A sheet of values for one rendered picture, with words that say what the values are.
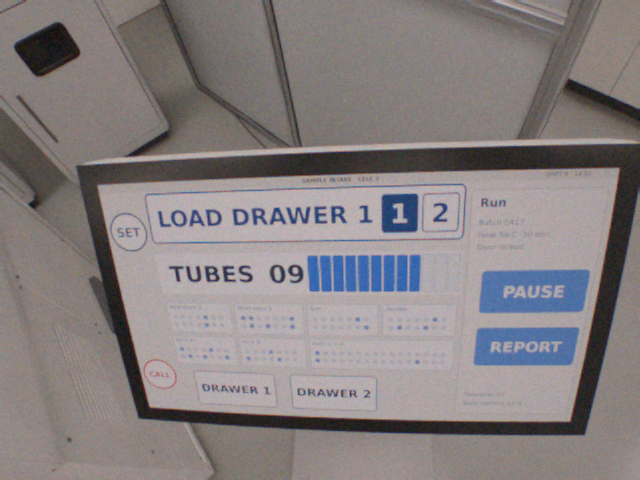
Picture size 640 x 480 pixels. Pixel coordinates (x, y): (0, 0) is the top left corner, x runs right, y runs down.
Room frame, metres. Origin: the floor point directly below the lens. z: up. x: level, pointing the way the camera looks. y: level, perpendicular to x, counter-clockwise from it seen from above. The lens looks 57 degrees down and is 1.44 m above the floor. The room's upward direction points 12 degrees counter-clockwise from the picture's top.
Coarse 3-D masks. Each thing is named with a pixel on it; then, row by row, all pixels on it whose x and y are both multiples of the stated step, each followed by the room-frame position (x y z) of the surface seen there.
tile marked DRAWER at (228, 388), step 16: (208, 384) 0.12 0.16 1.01; (224, 384) 0.12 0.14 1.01; (240, 384) 0.11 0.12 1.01; (256, 384) 0.11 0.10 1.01; (272, 384) 0.10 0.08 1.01; (208, 400) 0.11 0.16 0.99; (224, 400) 0.10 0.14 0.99; (240, 400) 0.10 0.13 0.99; (256, 400) 0.09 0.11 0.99; (272, 400) 0.09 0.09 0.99
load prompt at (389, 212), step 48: (192, 192) 0.25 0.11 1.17; (240, 192) 0.24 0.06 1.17; (288, 192) 0.23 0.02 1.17; (336, 192) 0.22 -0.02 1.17; (384, 192) 0.21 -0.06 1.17; (432, 192) 0.20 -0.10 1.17; (192, 240) 0.22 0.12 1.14; (240, 240) 0.21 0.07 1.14; (288, 240) 0.20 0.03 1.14; (336, 240) 0.19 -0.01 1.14; (384, 240) 0.18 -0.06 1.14; (432, 240) 0.17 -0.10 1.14
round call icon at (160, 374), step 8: (144, 360) 0.15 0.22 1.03; (152, 360) 0.15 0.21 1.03; (160, 360) 0.15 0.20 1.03; (168, 360) 0.15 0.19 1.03; (144, 368) 0.15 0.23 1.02; (152, 368) 0.14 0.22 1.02; (160, 368) 0.14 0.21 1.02; (168, 368) 0.14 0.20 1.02; (144, 376) 0.14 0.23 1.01; (152, 376) 0.14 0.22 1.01; (160, 376) 0.14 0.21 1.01; (168, 376) 0.13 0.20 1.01; (176, 376) 0.13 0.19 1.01; (152, 384) 0.13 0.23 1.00; (160, 384) 0.13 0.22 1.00; (168, 384) 0.13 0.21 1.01; (176, 384) 0.13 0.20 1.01
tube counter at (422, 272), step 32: (288, 256) 0.19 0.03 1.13; (320, 256) 0.18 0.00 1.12; (352, 256) 0.18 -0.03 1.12; (384, 256) 0.17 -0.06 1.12; (416, 256) 0.16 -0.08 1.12; (448, 256) 0.16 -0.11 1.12; (288, 288) 0.17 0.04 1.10; (320, 288) 0.16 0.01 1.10; (352, 288) 0.16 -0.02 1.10; (384, 288) 0.15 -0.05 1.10; (416, 288) 0.14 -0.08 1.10; (448, 288) 0.14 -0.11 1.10
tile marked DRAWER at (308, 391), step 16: (304, 384) 0.10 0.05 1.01; (320, 384) 0.09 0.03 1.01; (336, 384) 0.09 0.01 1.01; (352, 384) 0.09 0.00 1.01; (368, 384) 0.08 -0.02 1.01; (304, 400) 0.08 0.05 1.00; (320, 400) 0.08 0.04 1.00; (336, 400) 0.08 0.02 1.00; (352, 400) 0.07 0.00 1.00; (368, 400) 0.07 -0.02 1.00
